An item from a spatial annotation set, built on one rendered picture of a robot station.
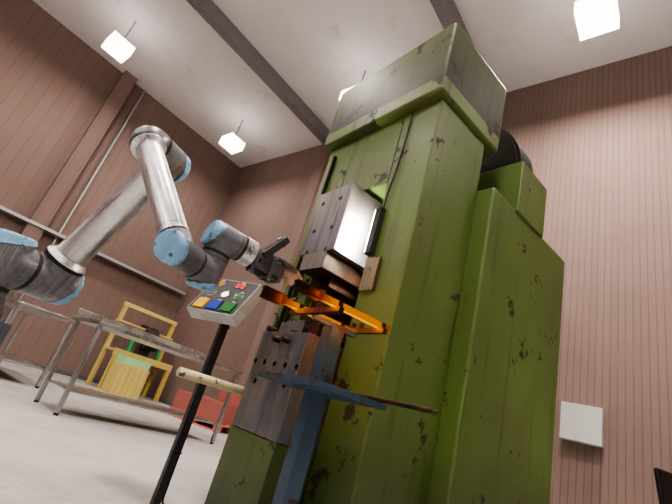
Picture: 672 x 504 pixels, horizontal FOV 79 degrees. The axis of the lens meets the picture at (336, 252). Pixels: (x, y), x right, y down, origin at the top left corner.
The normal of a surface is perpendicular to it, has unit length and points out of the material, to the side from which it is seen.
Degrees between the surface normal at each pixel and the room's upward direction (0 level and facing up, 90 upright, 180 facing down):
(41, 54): 90
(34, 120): 90
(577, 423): 90
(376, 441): 90
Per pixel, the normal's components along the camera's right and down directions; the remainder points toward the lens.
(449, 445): -0.71, -0.44
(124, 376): 0.79, -0.02
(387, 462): 0.65, -0.12
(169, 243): -0.27, -0.39
